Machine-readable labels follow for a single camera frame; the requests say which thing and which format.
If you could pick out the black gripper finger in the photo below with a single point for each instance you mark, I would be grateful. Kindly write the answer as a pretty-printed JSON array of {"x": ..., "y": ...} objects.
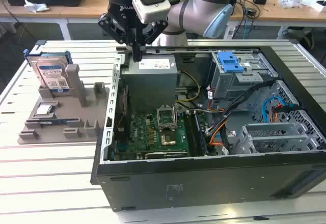
[
  {"x": 112, "y": 28},
  {"x": 155, "y": 31}
]

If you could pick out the blue RAM stick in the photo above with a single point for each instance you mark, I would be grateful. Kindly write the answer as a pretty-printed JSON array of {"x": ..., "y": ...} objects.
[{"x": 51, "y": 122}]

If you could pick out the crumpled white paper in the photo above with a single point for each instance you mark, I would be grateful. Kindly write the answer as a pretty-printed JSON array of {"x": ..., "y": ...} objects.
[{"x": 35, "y": 6}]

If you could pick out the black RAM slot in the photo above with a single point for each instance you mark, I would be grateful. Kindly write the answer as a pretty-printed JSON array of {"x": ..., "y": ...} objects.
[
  {"x": 188, "y": 132},
  {"x": 196, "y": 132}
]

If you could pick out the silver CPU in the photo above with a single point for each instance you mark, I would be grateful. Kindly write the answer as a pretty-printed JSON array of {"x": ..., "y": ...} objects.
[{"x": 44, "y": 110}]

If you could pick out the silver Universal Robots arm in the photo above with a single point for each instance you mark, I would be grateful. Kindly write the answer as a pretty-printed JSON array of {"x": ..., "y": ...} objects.
[{"x": 193, "y": 7}]

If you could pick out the green motherboard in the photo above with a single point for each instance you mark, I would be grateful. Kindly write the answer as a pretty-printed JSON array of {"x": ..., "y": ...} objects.
[{"x": 142, "y": 135}]

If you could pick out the black PC case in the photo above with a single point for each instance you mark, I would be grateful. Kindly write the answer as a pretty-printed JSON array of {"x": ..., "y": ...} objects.
[{"x": 203, "y": 183}]

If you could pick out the black office chair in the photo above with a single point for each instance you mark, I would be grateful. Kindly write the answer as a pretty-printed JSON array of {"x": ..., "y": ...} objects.
[{"x": 300, "y": 35}]

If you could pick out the silver metal disk bay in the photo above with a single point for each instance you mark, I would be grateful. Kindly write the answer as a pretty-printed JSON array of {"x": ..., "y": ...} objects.
[{"x": 237, "y": 86}]

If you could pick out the CPU socket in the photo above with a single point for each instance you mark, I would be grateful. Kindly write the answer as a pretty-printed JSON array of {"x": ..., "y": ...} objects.
[{"x": 168, "y": 139}]

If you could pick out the perforated metal disk bay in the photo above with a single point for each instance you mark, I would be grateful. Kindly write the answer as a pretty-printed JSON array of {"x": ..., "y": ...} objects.
[{"x": 275, "y": 132}]

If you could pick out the grey-brown parts rack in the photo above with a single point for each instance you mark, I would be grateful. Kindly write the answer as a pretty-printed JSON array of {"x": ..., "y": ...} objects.
[{"x": 68, "y": 109}]

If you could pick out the blue disk carrier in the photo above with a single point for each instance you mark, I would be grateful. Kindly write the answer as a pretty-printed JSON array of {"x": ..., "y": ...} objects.
[{"x": 229, "y": 63}]

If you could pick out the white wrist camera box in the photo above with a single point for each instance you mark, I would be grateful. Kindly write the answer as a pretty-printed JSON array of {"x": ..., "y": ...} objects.
[{"x": 152, "y": 7}]

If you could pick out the grey power supply unit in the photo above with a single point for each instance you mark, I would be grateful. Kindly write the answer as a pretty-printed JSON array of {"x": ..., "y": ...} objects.
[{"x": 150, "y": 86}]

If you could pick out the wooden desk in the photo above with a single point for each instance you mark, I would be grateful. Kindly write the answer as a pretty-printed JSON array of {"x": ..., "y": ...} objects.
[
  {"x": 84, "y": 10},
  {"x": 275, "y": 11}
]

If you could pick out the hard disk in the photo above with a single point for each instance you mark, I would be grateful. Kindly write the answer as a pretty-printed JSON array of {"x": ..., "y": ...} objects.
[{"x": 49, "y": 73}]

